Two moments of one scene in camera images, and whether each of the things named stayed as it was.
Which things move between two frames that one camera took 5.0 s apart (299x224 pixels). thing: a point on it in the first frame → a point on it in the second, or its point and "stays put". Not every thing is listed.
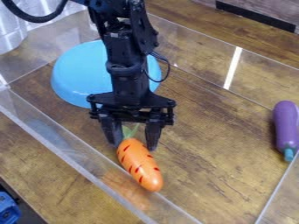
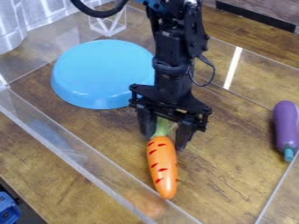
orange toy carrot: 139,160 → 163,157
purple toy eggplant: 285,128 stays put
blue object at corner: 10,209 stays put
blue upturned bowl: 79,73 stays put
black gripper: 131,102 → 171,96
